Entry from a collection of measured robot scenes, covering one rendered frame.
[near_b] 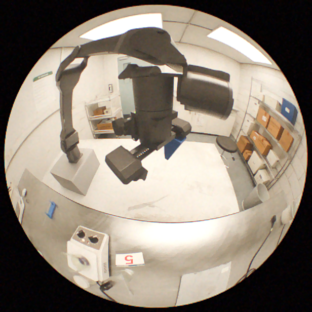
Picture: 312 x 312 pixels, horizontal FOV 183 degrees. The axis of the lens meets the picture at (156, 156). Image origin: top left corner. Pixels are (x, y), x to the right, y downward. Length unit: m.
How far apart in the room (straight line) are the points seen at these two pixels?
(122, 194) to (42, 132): 1.56
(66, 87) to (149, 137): 0.28
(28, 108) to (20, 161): 0.66
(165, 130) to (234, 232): 0.46
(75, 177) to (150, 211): 0.32
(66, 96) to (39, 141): 1.43
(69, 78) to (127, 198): 0.45
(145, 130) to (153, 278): 0.43
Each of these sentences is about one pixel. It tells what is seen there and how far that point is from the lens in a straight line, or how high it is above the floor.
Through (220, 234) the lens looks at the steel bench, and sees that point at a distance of 0.44.
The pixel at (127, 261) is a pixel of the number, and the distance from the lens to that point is 0.37.
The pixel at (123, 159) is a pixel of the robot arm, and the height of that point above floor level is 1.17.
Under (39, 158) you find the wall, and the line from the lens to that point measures 1.75.
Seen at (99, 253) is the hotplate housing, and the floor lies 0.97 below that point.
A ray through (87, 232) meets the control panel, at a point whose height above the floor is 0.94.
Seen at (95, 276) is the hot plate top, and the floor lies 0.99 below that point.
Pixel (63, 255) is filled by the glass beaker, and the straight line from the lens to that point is 0.35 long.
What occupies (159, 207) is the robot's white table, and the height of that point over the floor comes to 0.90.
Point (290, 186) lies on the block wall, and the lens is 2.29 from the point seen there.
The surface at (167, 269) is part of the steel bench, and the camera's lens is 0.40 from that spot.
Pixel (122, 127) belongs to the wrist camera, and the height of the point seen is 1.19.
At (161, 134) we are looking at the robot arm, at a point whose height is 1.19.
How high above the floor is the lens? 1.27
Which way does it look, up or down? 43 degrees down
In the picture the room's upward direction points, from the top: straight up
